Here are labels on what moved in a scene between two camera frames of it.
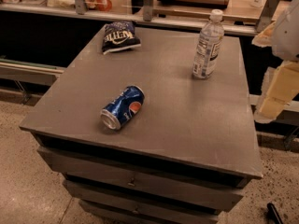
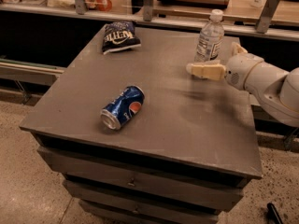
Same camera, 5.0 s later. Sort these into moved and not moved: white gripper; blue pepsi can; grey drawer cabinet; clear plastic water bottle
Moved: white gripper
Not moved: clear plastic water bottle; grey drawer cabinet; blue pepsi can
